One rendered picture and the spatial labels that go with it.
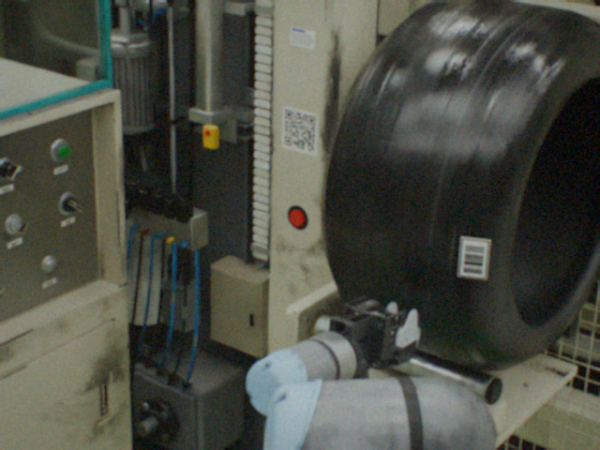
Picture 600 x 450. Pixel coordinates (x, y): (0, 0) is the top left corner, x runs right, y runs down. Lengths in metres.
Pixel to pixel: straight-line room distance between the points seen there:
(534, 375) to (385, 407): 1.02
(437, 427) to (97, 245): 1.15
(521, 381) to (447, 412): 0.98
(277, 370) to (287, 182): 0.64
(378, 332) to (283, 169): 0.51
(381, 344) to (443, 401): 0.49
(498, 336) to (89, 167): 0.79
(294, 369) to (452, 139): 0.40
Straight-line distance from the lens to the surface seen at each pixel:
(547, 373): 2.17
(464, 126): 1.66
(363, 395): 1.16
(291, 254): 2.11
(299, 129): 2.02
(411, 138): 1.69
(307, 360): 1.53
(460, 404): 1.18
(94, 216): 2.16
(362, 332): 1.63
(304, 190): 2.05
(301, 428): 1.13
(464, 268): 1.67
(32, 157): 2.03
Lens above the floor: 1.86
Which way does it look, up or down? 23 degrees down
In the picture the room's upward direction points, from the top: 2 degrees clockwise
